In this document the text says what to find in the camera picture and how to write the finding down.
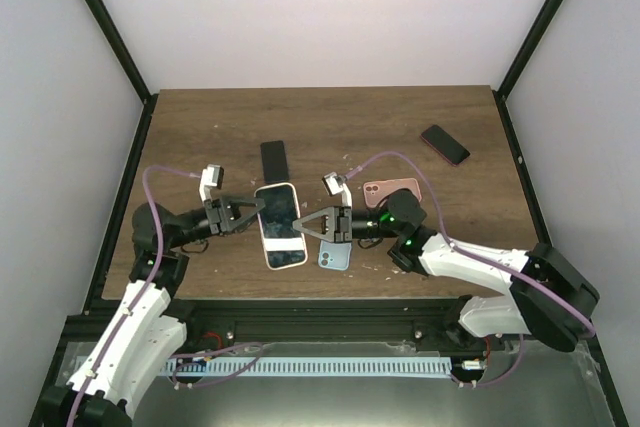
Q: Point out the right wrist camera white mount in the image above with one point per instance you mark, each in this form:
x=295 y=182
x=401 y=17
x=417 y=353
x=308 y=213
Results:
x=336 y=184

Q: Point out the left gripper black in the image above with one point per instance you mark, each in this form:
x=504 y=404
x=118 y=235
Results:
x=222 y=217

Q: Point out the blue phone black screen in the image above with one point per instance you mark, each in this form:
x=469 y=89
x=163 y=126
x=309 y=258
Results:
x=274 y=162

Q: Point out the light blue phone case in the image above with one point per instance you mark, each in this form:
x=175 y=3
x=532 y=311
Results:
x=334 y=256

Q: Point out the black frame post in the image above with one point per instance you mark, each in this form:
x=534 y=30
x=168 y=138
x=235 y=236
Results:
x=112 y=35
x=529 y=45

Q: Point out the right black table edge rail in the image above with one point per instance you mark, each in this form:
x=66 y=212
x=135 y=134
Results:
x=522 y=170

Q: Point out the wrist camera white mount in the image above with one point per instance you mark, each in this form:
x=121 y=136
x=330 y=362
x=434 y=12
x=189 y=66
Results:
x=336 y=184
x=211 y=179

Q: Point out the black table edge rail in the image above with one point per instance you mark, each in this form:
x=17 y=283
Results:
x=109 y=242
x=522 y=170

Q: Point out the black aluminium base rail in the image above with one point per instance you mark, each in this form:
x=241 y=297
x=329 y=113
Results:
x=422 y=323

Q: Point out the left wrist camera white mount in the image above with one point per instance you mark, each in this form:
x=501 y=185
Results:
x=211 y=179

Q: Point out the white phone black screen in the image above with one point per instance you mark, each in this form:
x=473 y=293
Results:
x=283 y=246

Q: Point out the red phone black screen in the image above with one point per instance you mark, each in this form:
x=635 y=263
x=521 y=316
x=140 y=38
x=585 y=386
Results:
x=445 y=145

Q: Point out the pink phone case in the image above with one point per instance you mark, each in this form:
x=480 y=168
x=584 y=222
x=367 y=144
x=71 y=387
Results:
x=375 y=191

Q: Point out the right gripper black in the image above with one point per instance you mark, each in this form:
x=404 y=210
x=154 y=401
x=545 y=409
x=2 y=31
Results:
x=338 y=228

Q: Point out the right black frame post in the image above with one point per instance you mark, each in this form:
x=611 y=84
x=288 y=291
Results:
x=529 y=45

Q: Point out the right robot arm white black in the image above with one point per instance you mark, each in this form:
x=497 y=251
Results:
x=537 y=292

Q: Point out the left black frame post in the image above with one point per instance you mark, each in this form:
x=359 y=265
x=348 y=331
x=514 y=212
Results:
x=112 y=35

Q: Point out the light blue slotted cable duct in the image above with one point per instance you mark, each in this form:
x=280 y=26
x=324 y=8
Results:
x=411 y=367

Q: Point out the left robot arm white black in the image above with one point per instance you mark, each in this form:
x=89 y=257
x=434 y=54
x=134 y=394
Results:
x=149 y=324

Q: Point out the left black table edge rail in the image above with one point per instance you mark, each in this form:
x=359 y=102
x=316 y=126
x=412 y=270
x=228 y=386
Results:
x=109 y=242

